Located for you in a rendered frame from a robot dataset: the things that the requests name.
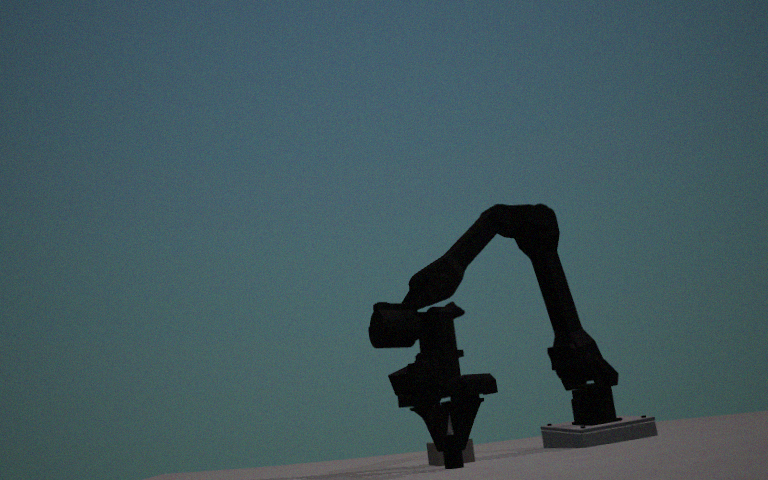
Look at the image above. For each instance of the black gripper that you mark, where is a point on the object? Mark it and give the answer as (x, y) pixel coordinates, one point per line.
(463, 391)

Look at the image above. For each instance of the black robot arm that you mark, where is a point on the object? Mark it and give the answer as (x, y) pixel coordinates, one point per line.
(574, 356)

